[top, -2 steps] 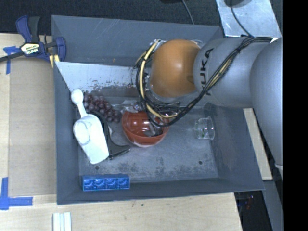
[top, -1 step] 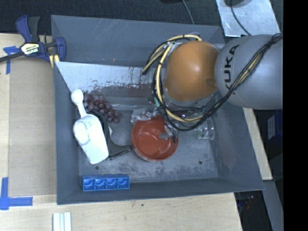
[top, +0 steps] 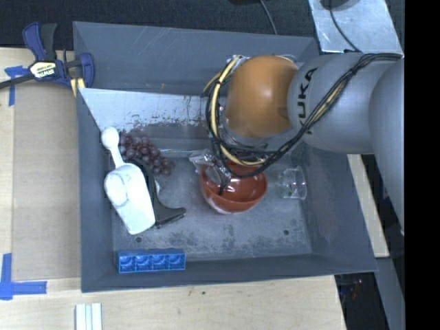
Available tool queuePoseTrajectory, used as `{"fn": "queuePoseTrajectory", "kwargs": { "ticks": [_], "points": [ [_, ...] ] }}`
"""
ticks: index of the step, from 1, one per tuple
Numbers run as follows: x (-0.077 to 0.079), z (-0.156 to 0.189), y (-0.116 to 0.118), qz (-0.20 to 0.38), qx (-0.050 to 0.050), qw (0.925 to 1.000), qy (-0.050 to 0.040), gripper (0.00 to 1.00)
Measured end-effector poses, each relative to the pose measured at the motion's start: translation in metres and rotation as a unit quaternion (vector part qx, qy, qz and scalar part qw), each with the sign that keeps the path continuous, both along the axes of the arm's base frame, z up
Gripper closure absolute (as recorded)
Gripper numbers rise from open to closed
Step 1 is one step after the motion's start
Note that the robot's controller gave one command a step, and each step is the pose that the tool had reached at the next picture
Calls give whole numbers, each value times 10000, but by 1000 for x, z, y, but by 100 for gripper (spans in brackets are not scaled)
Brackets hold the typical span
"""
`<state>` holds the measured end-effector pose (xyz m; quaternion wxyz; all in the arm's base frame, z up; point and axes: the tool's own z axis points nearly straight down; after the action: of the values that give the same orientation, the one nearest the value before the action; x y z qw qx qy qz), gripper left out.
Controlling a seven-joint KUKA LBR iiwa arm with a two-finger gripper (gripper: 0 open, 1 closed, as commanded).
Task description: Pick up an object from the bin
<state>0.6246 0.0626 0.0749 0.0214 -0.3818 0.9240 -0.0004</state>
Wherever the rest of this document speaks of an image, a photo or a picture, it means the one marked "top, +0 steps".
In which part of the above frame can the purple toy grape bunch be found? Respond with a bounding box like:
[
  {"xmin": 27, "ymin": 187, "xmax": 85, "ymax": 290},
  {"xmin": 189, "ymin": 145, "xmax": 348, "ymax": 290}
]
[{"xmin": 118, "ymin": 132, "xmax": 176, "ymax": 177}]

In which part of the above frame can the clear glass beaker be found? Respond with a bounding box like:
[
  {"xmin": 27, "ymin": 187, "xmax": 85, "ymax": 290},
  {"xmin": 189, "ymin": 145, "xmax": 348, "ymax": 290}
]
[{"xmin": 277, "ymin": 166, "xmax": 309, "ymax": 200}]

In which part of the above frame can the grey metal bin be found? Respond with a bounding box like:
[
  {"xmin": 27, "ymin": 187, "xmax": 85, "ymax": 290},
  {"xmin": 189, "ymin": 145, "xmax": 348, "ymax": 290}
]
[{"xmin": 71, "ymin": 21, "xmax": 380, "ymax": 294}]

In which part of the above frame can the black curved plastic tool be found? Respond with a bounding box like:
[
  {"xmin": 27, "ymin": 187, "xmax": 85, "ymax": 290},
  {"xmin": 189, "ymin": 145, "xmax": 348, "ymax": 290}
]
[{"xmin": 132, "ymin": 156, "xmax": 188, "ymax": 230}]

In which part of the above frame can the red-brown bowl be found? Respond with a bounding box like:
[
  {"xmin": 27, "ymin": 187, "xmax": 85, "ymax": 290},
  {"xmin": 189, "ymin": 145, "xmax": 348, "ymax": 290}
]
[{"xmin": 199, "ymin": 161, "xmax": 269, "ymax": 215}]

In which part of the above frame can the white plastic scoop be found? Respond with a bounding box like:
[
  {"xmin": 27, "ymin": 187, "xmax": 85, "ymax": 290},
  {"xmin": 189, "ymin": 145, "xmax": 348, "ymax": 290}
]
[{"xmin": 100, "ymin": 126, "xmax": 157, "ymax": 236}]

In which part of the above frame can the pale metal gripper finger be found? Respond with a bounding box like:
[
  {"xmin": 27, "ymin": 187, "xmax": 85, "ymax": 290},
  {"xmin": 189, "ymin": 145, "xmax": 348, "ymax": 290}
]
[
  {"xmin": 200, "ymin": 165, "xmax": 221, "ymax": 186},
  {"xmin": 188, "ymin": 151, "xmax": 209, "ymax": 167}
]

